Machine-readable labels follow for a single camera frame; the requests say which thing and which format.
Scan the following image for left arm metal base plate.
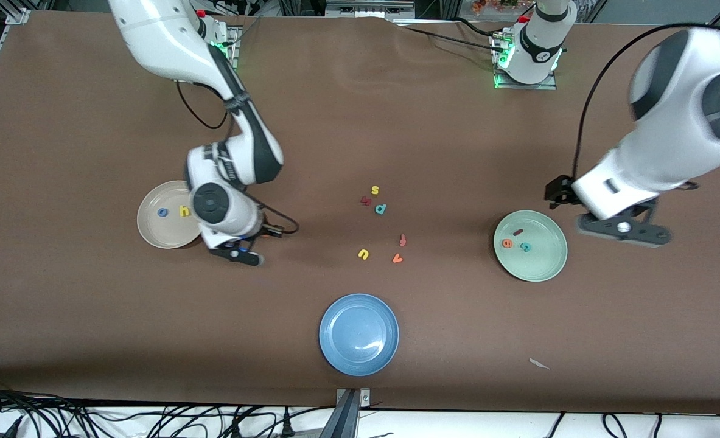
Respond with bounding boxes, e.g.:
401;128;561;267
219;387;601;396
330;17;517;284
492;30;558;91

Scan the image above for blue plate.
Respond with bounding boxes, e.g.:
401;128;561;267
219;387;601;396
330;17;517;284
319;293;400;377

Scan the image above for brown table cover sheet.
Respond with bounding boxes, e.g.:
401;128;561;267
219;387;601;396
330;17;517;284
0;9;720;415

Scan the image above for silver metal bracket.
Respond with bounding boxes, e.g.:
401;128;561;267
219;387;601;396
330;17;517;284
335;388;371;408

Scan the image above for black base cable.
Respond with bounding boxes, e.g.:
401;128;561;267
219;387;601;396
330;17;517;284
404;26;497;49
454;17;506;37

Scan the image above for orange artificial flowers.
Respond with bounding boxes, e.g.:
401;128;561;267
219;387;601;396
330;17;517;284
472;0;519;14

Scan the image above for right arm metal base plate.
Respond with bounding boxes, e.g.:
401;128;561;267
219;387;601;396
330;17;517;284
214;24;242;69

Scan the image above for aluminium table edge rail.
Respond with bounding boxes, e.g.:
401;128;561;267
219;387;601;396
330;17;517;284
0;7;30;119

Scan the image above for dark camera pole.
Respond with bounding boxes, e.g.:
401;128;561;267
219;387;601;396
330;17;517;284
319;389;360;438

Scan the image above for light green plate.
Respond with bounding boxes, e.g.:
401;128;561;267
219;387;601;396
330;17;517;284
493;210;568;283

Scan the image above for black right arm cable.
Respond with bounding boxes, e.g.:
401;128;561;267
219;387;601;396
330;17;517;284
176;79;300;235

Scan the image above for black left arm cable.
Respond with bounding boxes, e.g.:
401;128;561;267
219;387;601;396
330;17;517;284
571;23;720;189

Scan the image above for beige brown plate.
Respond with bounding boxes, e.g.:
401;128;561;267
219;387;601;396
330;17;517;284
136;180;205;249

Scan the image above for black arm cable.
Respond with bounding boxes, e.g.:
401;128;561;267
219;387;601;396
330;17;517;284
176;79;300;235
571;23;720;189

